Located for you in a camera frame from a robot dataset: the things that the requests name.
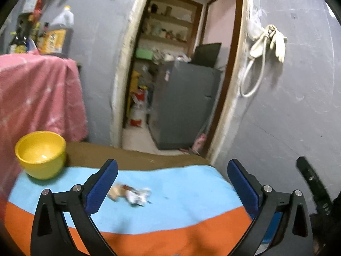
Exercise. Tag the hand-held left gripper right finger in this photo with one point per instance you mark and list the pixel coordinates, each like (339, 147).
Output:
(242, 184)

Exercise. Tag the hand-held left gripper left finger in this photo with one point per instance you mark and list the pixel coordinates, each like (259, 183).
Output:
(102, 186)

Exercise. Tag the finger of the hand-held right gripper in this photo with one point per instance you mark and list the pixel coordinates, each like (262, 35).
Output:
(314, 184)

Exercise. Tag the small brown paper scrap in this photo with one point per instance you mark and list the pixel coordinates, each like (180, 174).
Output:
(117, 192)

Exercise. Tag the white crumpled paper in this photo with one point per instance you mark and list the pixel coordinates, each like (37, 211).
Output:
(138, 197)

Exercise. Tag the brown table cloth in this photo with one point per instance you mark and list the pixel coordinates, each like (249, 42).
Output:
(133, 157)

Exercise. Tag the pink floor item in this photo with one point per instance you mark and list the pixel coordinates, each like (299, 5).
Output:
(199, 142)

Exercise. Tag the yellow plastic bowl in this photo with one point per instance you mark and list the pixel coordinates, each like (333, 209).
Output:
(45, 168)

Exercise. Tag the blue and orange mat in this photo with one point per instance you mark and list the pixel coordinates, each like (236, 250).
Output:
(173, 192)

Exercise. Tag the red and white sack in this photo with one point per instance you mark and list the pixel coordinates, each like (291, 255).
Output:
(137, 112)

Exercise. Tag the grey refrigerator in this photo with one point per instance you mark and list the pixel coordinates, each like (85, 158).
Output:
(183, 104)

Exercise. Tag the pink plaid cloth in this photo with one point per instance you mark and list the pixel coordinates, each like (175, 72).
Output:
(40, 98)

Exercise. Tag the black flat panel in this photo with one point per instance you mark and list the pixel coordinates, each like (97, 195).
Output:
(207, 54)

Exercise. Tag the green box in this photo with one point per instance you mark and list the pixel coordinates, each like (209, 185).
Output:
(143, 53)

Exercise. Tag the white gloves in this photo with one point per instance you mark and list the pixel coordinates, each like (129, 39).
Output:
(278, 45)

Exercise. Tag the large oil bottle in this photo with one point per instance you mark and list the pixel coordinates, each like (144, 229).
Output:
(57, 37)

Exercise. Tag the small sauce bottle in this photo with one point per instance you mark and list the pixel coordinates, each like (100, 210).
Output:
(42, 37)

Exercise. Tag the dark glass bottle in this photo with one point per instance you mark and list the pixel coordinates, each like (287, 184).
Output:
(18, 42)

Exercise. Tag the wooden door frame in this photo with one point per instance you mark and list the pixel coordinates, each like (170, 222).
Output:
(227, 72)

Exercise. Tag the wooden wall shelf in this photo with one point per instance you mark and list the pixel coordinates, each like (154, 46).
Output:
(170, 21)

